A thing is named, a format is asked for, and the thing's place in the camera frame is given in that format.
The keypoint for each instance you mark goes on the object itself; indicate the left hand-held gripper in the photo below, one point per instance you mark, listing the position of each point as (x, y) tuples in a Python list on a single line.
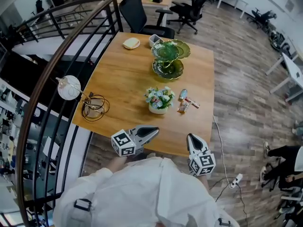
[(123, 144)]

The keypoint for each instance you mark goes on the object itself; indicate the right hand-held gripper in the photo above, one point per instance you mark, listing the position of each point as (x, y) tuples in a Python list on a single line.
[(203, 163)]

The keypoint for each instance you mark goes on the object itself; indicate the orange small snack packet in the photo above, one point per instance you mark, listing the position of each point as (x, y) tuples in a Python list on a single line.
[(183, 107)]

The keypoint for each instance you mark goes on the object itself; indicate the red white small candy bar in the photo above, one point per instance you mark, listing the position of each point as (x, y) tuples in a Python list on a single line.
[(192, 102)]

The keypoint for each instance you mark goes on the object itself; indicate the blue small snack packet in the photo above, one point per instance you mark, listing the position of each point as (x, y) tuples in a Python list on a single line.
[(183, 94)]

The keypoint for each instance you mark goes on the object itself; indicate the white rectangular container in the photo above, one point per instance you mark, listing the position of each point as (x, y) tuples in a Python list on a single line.
[(156, 41)]

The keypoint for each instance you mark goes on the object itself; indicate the person's right forearm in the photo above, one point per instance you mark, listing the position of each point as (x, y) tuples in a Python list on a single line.
[(203, 181)]

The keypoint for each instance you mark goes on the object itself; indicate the person's left forearm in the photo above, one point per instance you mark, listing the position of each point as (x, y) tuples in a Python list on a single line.
[(116, 163)]

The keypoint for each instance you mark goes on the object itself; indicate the artificial flowers in white pot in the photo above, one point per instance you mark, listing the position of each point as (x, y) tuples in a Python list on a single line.
[(159, 100)]

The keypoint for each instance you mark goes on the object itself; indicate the white power strip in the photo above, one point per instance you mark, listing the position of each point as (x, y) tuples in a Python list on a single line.
[(236, 181)]

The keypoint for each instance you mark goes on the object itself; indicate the wooden table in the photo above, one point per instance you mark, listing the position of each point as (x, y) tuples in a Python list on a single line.
[(123, 79)]

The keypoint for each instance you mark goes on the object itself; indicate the person's white jacket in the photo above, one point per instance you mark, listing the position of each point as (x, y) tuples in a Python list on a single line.
[(142, 193)]

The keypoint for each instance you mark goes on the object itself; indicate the green tiered plate stand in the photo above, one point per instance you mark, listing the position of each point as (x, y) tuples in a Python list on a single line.
[(168, 60)]

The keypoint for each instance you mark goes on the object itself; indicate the white round plate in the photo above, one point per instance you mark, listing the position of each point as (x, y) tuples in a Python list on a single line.
[(131, 46)]

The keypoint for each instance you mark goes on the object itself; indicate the white round desk lamp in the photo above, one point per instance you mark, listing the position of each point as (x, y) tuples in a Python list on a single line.
[(69, 87)]

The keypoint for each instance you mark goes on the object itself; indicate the pale bread slice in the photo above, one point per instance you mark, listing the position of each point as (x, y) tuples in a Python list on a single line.
[(131, 42)]

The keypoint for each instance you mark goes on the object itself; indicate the black railing with wooden handrail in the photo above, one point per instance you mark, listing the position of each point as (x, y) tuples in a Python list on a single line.
[(47, 74)]

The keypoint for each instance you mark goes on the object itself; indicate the white desk with metal legs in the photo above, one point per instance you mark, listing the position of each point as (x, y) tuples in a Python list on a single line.
[(292, 72)]

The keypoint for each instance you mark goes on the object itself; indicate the black high-back office chair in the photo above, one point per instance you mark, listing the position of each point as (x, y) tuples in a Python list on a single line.
[(135, 13)]

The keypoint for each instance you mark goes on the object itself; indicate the black mesh office chair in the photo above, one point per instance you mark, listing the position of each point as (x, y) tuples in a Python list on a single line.
[(189, 12)]

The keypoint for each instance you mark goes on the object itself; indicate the wooden office desk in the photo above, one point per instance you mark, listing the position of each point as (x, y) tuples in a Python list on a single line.
[(163, 2)]

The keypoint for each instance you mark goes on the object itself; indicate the black tilted office chair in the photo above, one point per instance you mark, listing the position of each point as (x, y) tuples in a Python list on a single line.
[(261, 16)]

